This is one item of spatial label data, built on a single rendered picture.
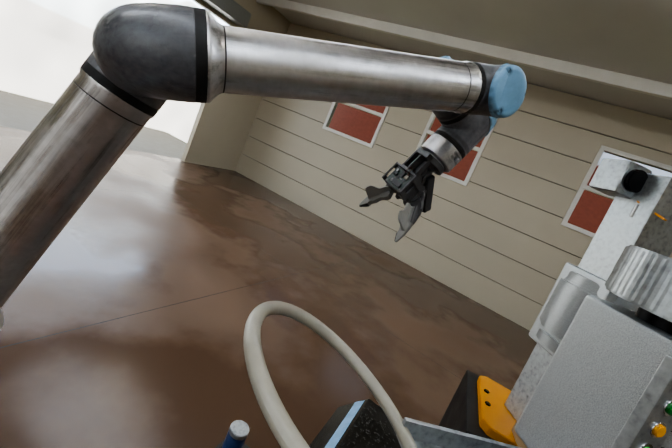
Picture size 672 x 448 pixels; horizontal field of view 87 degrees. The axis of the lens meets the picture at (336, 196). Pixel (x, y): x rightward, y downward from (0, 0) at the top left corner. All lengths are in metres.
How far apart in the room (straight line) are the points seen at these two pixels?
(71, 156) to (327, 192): 7.55
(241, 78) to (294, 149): 8.18
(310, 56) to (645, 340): 0.88
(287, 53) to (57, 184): 0.39
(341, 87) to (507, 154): 6.73
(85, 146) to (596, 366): 1.11
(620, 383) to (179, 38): 1.04
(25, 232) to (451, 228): 6.85
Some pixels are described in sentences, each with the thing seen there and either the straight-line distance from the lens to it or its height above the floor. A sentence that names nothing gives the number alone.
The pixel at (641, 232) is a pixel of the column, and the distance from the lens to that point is 1.93.
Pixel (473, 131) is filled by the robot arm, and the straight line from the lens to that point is 0.86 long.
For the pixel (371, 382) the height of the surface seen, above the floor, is 1.13.
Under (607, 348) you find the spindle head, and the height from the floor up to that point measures 1.46.
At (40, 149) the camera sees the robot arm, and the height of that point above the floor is 1.48.
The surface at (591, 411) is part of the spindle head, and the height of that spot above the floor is 1.32.
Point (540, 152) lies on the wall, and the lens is 7.21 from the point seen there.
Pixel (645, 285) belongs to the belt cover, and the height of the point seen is 1.63.
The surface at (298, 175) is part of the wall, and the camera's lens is 8.49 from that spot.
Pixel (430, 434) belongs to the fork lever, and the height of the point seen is 1.11.
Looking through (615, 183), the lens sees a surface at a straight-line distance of 1.97.
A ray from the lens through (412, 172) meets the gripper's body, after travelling 0.81.
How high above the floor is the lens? 1.64
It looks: 8 degrees down
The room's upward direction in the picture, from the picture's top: 23 degrees clockwise
